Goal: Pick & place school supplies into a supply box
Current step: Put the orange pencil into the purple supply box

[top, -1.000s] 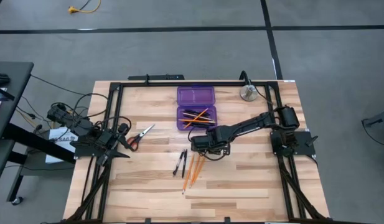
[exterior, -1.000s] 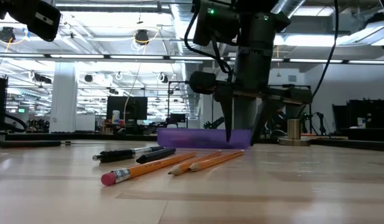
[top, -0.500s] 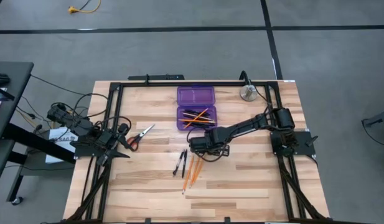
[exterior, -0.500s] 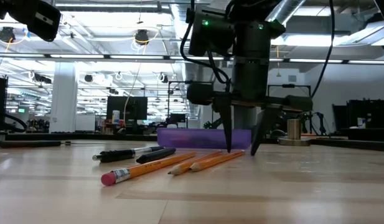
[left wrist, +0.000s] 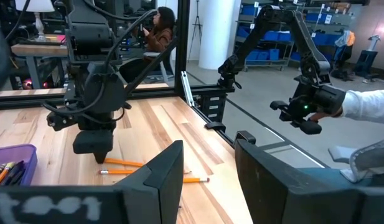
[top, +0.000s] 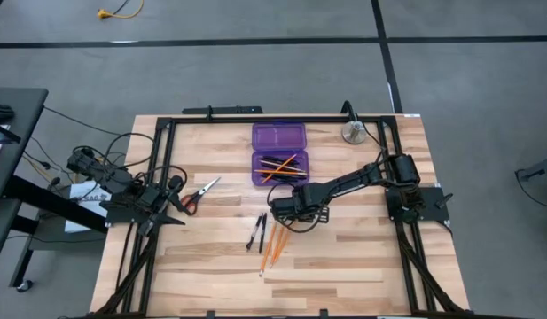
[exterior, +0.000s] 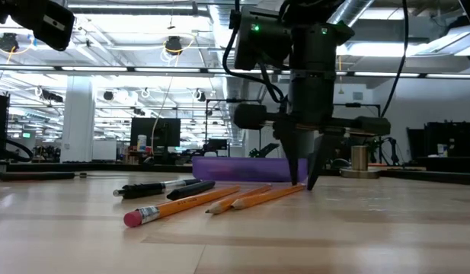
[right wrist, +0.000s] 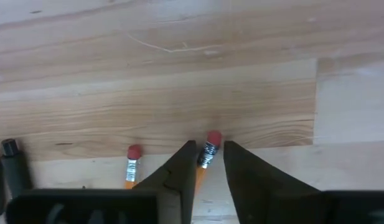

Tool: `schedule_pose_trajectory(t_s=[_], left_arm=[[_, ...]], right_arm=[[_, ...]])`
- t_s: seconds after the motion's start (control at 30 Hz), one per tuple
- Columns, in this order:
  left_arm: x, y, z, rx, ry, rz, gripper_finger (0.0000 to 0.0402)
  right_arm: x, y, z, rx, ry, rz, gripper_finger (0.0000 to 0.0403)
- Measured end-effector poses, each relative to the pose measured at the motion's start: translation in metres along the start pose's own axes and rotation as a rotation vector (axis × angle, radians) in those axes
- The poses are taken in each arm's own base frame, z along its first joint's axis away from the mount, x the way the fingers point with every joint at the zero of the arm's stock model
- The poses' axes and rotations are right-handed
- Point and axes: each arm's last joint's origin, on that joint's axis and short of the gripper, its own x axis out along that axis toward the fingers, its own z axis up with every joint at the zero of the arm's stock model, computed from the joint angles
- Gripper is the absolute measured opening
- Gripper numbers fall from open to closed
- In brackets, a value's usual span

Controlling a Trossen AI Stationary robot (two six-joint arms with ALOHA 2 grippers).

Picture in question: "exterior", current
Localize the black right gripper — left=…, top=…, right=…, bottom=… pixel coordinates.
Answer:
left=233, top=72, right=392, bottom=192

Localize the orange pencil pink eraser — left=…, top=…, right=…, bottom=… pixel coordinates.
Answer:
left=123, top=184, right=242, bottom=229
left=205, top=183, right=274, bottom=215
left=231, top=183, right=307, bottom=211

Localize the purple translucent supply box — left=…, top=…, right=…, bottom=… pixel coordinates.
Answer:
left=191, top=155, right=309, bottom=183

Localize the black pen white lettering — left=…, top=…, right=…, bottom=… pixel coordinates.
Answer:
left=166, top=180, right=217, bottom=202

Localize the clear barrel ballpoint pen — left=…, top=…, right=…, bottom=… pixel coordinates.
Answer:
left=112, top=177, right=202, bottom=200

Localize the black tubular stand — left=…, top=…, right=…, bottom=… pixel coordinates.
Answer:
left=333, top=101, right=382, bottom=164
left=204, top=97, right=263, bottom=158

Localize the small black monitor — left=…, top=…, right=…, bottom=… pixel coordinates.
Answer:
left=206, top=138, right=229, bottom=151

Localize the white building pillar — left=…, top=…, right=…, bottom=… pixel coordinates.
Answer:
left=60, top=75, right=97, bottom=164

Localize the black equipment rack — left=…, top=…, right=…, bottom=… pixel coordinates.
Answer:
left=405, top=120, right=470, bottom=173

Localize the white cabinet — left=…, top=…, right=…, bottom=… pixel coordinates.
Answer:
left=91, top=139, right=118, bottom=161

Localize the large black monitor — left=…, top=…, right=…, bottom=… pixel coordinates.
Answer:
left=129, top=116, right=182, bottom=148

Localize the white canister blue label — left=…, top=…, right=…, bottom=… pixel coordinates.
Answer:
left=136, top=133, right=149, bottom=153

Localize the black ceiling cord reel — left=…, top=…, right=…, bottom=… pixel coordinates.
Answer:
left=165, top=35, right=184, bottom=56
left=0, top=32, right=21, bottom=53

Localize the silver metal post with base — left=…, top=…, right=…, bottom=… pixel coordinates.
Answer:
left=339, top=145, right=381, bottom=180

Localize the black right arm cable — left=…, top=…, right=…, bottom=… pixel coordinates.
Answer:
left=222, top=0, right=286, bottom=104
left=381, top=0, right=410, bottom=119

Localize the black aluminium table frame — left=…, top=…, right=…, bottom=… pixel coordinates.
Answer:
left=0, top=160, right=470, bottom=187

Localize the black looped cable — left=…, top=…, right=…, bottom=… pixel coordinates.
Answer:
left=0, top=133, right=34, bottom=161

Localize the silver ventilation duct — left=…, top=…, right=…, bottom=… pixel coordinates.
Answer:
left=325, top=0, right=376, bottom=26

